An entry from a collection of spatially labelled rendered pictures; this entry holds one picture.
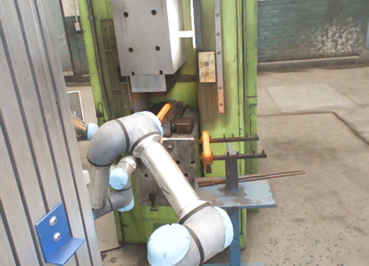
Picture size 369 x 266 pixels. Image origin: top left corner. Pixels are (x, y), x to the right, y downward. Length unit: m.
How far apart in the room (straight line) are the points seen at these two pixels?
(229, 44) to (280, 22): 5.99
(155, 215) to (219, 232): 1.22
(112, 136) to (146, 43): 0.86
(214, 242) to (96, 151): 0.46
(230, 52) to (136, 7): 0.56
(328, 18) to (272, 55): 1.32
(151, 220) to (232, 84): 0.98
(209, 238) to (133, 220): 1.57
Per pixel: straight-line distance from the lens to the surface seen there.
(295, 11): 7.97
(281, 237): 2.67
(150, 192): 2.13
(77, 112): 2.02
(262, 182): 1.93
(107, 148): 1.13
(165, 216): 2.20
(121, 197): 1.46
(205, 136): 1.83
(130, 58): 1.92
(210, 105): 2.04
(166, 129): 1.98
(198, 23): 1.92
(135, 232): 2.60
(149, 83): 1.92
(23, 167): 0.66
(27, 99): 0.66
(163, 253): 0.94
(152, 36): 1.87
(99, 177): 1.24
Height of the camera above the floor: 1.64
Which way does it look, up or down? 20 degrees down
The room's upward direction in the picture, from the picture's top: 5 degrees counter-clockwise
